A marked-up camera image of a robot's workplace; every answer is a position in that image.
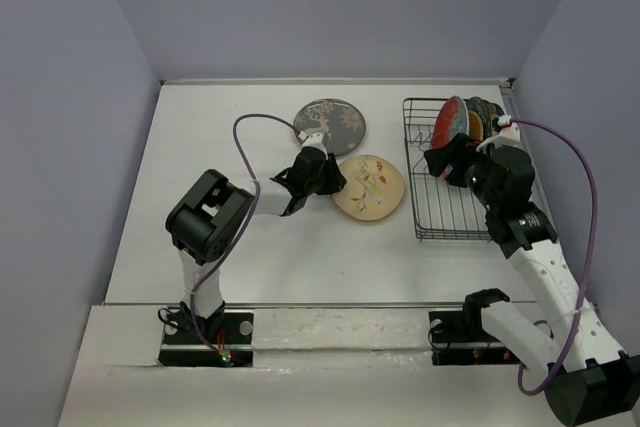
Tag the dark teal blossom plate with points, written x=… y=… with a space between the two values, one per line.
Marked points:
x=482 y=110

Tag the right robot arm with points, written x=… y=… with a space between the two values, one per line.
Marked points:
x=588 y=374

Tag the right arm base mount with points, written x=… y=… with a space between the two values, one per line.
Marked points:
x=457 y=338

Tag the black wire dish rack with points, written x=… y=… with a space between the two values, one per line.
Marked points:
x=440 y=211

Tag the red and teal floral plate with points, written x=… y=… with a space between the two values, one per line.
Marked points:
x=453 y=119

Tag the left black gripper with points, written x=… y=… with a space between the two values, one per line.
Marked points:
x=334 y=180

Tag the orange woven basket plate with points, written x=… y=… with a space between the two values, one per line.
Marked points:
x=476 y=127

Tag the beige bird branch plate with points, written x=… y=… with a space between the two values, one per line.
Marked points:
x=374 y=188

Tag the white plate teal lettered rim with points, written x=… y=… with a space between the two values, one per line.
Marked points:
x=497 y=111

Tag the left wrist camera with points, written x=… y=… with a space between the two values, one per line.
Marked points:
x=317 y=140

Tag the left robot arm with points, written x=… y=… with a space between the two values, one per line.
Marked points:
x=208 y=221

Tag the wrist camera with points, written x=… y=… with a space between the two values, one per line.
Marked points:
x=317 y=140
x=508 y=135

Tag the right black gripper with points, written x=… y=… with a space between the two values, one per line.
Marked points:
x=459 y=151

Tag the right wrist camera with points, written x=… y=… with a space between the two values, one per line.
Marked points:
x=508 y=135

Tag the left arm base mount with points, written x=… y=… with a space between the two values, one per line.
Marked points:
x=224 y=342

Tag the grey deer plate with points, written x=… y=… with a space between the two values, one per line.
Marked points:
x=343 y=125

